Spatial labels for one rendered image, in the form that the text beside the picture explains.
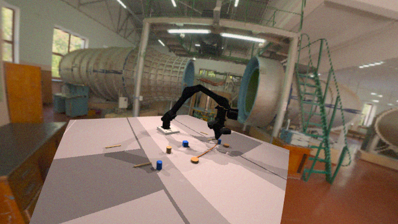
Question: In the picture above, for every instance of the round wooden button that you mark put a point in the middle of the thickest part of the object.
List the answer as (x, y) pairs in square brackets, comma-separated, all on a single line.
[(194, 159)]

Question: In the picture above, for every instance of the small wooden cylinder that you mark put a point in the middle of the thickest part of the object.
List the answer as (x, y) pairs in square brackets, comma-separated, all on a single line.
[(168, 149)]

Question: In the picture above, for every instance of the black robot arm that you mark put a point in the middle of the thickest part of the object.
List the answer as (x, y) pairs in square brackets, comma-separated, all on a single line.
[(187, 93)]

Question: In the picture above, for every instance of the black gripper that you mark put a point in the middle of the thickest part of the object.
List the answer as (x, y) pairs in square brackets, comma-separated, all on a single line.
[(221, 130)]

